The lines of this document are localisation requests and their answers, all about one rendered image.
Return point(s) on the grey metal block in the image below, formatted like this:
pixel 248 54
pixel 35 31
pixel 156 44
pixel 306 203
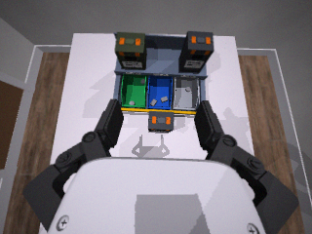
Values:
pixel 163 99
pixel 153 102

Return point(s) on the blue open bin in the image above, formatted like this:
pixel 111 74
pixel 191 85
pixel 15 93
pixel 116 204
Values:
pixel 159 87

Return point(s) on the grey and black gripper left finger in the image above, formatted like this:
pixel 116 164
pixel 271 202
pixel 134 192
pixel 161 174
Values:
pixel 44 193

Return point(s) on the green open bin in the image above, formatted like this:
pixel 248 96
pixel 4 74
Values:
pixel 133 90

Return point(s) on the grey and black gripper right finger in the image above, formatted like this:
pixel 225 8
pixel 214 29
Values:
pixel 273 201

